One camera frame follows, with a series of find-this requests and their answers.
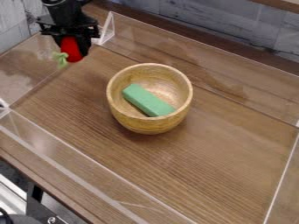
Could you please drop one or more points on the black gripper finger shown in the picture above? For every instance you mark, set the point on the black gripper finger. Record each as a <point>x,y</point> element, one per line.
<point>57,40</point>
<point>84,45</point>

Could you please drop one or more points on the clear acrylic tray wall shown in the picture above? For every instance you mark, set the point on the clear acrylic tray wall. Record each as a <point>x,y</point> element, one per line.
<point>98,195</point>

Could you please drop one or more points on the wooden bowl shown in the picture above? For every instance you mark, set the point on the wooden bowl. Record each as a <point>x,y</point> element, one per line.
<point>166,83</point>

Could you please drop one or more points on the green rectangular block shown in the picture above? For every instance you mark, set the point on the green rectangular block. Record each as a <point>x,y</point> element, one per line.
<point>145,101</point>

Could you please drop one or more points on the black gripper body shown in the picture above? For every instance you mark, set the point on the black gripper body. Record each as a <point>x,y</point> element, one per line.
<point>65,20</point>

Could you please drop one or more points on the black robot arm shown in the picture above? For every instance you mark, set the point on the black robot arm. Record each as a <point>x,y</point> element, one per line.
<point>61,2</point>

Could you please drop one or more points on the red plush fruit green stem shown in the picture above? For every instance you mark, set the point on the red plush fruit green stem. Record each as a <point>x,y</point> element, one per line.
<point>69,52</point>

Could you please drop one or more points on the clear acrylic corner bracket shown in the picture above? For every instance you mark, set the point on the clear acrylic corner bracket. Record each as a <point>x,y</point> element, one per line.
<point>105,31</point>

